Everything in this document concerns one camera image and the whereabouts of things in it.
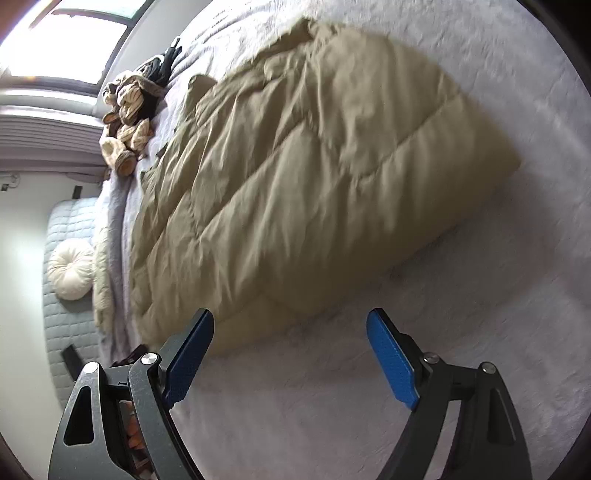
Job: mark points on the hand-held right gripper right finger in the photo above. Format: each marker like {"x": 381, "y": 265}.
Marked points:
{"x": 392, "y": 360}

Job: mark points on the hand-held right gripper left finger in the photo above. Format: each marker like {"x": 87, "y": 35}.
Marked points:
{"x": 184, "y": 364}

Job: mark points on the khaki puffer jacket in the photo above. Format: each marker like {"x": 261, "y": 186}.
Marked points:
{"x": 300, "y": 184}

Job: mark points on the lavender bedspread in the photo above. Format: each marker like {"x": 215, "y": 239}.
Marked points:
{"x": 461, "y": 323}

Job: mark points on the grey quilted headboard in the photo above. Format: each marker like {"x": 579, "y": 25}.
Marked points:
{"x": 60, "y": 323}

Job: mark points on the round cream cushion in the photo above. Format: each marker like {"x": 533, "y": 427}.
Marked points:
{"x": 71, "y": 272}

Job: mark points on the cream striped garment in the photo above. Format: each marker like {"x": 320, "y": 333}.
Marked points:
{"x": 127, "y": 124}

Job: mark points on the dark garment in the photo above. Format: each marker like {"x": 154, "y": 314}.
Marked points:
{"x": 164, "y": 67}

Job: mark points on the window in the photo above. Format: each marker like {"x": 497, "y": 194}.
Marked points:
{"x": 69, "y": 50}

